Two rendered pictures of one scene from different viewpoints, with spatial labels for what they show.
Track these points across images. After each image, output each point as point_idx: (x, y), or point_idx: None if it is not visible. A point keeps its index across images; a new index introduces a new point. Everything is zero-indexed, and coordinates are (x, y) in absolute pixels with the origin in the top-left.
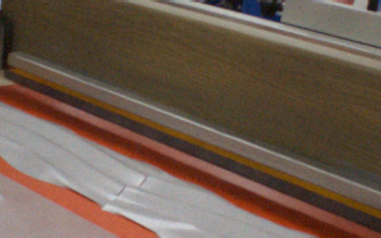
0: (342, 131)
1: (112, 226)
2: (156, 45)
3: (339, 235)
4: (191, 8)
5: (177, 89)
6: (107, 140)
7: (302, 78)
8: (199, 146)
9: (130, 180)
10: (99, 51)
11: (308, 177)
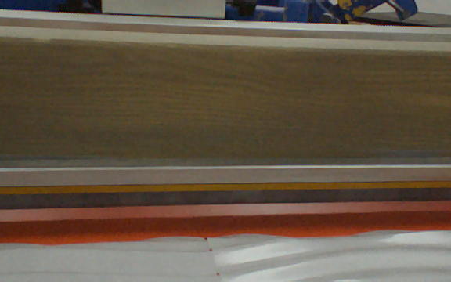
0: (373, 121)
1: None
2: (129, 89)
3: (384, 219)
4: None
5: (171, 135)
6: (81, 233)
7: (326, 80)
8: (203, 190)
9: (201, 267)
10: (30, 119)
11: (361, 177)
